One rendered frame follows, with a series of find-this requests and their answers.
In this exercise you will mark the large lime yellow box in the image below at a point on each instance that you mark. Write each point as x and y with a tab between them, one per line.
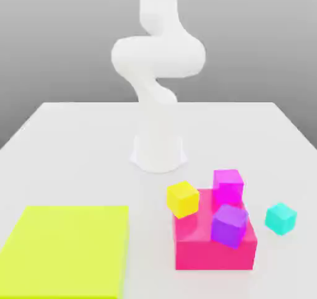
66	249

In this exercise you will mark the small turquoise cube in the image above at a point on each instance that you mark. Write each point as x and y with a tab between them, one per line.
280	218

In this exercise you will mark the small purple cube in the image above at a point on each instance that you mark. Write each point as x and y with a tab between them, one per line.
229	226

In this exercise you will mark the small yellow cube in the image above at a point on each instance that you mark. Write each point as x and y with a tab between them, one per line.
182	200

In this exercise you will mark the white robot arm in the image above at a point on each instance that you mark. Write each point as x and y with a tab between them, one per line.
158	56

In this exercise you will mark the small magenta cube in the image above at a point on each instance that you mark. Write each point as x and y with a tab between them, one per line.
227	187

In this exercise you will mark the large pink box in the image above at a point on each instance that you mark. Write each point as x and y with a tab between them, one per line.
213	254

